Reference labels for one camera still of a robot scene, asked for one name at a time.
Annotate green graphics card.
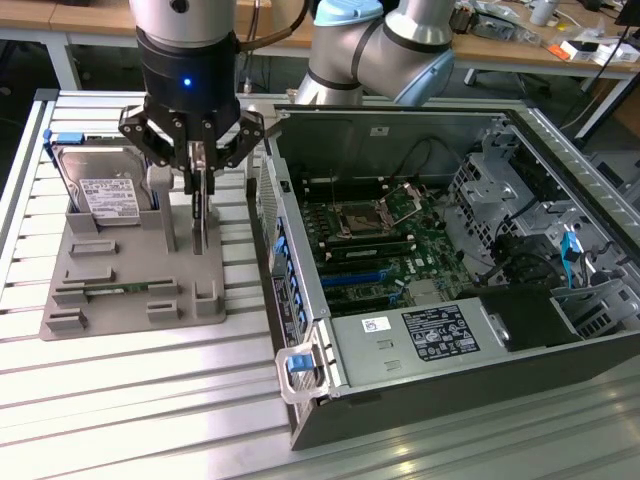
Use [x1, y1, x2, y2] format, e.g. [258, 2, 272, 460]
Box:
[190, 142, 212, 256]

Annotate clear case handle, blue latch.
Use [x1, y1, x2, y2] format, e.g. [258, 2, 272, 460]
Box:
[275, 344, 331, 404]

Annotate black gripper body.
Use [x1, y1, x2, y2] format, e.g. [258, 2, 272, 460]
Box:
[135, 27, 242, 129]

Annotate green motherboard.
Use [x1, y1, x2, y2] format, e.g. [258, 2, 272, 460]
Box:
[299, 182, 474, 319]

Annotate black looped wire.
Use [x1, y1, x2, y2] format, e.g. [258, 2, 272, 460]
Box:
[393, 137, 462, 182]

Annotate long wooden desk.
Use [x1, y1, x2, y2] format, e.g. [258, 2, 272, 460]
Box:
[0, 0, 317, 91]

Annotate blue disk wire connector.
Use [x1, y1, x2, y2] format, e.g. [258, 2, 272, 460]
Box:
[562, 230, 584, 291]

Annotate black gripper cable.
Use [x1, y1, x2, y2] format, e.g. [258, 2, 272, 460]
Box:
[234, 0, 311, 94]

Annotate white cup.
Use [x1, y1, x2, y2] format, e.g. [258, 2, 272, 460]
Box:
[529, 0, 559, 26]

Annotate grey plastic parts rack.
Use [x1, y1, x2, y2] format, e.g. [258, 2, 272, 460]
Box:
[38, 164, 227, 344]

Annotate metal socket cover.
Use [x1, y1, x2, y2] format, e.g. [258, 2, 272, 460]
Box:
[379, 182, 427, 222]

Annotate blue expansion slot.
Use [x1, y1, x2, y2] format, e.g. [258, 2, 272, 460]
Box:
[319, 269, 396, 289]

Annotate grey power supply with labels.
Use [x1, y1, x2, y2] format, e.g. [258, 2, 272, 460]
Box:
[329, 297, 511, 389]

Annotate green RAM stick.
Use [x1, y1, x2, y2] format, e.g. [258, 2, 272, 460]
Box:
[82, 282, 151, 296]

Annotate CPU socket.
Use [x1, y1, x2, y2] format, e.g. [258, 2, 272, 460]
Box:
[335, 202, 389, 237]

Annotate black RAM stick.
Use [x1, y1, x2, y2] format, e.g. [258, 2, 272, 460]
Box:
[324, 239, 417, 262]

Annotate grey card retention bracket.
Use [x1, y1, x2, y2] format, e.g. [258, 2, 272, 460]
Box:
[244, 103, 279, 181]

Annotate open black PC case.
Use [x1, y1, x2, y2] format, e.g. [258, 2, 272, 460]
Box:
[244, 102, 640, 451]

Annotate hard disk in blue caddy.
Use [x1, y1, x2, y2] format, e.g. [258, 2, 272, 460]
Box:
[42, 128, 159, 229]

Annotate black plastic air shroud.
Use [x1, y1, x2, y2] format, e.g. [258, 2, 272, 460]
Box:
[457, 287, 584, 354]

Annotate metal disk bay cage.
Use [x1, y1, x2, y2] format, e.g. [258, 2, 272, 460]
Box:
[449, 152, 521, 222]

